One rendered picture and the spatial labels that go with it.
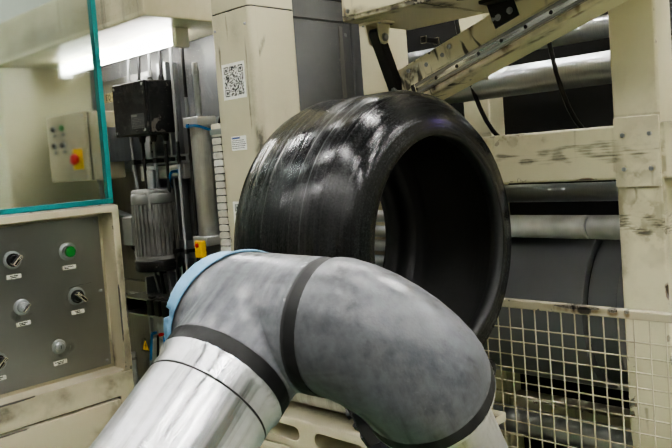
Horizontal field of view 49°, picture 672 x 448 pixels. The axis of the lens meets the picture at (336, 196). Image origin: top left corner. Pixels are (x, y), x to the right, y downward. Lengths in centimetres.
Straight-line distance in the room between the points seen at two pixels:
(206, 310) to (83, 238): 112
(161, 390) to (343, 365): 14
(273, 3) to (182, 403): 113
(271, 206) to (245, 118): 36
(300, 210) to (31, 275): 70
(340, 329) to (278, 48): 107
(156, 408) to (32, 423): 111
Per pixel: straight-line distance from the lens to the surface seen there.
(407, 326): 57
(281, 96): 156
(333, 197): 114
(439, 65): 169
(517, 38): 158
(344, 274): 58
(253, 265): 63
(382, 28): 172
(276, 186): 122
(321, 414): 141
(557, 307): 160
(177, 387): 58
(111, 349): 178
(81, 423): 171
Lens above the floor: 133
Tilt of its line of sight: 3 degrees down
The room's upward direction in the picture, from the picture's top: 4 degrees counter-clockwise
